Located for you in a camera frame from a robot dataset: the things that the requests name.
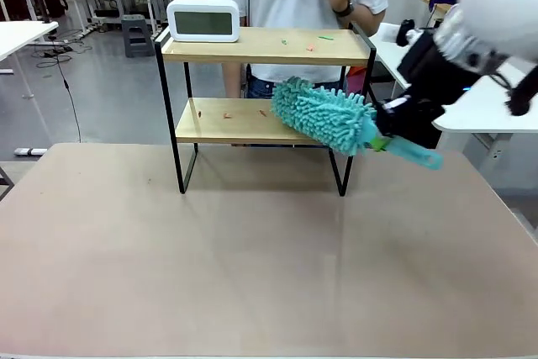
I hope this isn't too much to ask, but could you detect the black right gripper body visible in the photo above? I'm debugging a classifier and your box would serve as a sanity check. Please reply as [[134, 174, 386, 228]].
[[396, 32, 483, 108]]

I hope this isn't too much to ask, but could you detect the teal microfiber duster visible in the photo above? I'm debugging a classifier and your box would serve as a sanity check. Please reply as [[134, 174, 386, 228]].
[[270, 76, 445, 172]]

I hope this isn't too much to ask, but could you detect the person's right forearm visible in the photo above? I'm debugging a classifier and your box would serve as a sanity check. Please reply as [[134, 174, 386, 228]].
[[221, 62, 246, 100]]

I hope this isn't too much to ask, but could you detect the person's left forearm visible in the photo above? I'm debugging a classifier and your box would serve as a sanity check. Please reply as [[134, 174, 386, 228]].
[[335, 6, 386, 37]]

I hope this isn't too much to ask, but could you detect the black controller device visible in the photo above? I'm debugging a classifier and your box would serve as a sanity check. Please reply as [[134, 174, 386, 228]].
[[395, 18, 418, 48]]

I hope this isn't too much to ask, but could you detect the orange pink bag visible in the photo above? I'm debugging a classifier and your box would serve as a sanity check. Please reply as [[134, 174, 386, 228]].
[[345, 65, 367, 96]]

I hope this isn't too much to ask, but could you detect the white table with grey legs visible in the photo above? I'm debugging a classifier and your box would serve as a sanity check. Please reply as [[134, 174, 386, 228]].
[[431, 60, 538, 175]]

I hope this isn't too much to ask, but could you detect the black wristwatch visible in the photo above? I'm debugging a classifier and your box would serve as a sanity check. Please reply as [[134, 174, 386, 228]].
[[331, 0, 356, 18]]

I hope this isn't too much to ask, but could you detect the white digital clock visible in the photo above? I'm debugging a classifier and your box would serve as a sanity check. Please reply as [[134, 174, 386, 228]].
[[166, 0, 241, 44]]

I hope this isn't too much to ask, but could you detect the grey plastic step stool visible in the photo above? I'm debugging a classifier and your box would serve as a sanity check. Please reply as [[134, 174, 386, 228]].
[[120, 13, 156, 59]]

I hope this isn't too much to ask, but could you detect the black backpack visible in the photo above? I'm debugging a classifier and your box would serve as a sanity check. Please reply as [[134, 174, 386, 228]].
[[41, 0, 70, 19]]

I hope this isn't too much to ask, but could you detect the white side table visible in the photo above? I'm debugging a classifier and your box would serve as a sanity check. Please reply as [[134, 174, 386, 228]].
[[0, 19, 60, 99]]

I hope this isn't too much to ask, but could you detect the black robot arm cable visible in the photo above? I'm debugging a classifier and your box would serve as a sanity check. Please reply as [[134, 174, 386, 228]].
[[489, 71, 538, 118]]

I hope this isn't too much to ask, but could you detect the black frame wooden two-tier shelf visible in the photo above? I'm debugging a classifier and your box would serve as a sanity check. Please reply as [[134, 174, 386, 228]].
[[154, 21, 377, 198]]

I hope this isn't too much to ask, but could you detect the black floor cable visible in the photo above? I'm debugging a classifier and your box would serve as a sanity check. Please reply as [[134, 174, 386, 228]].
[[36, 34, 83, 144]]

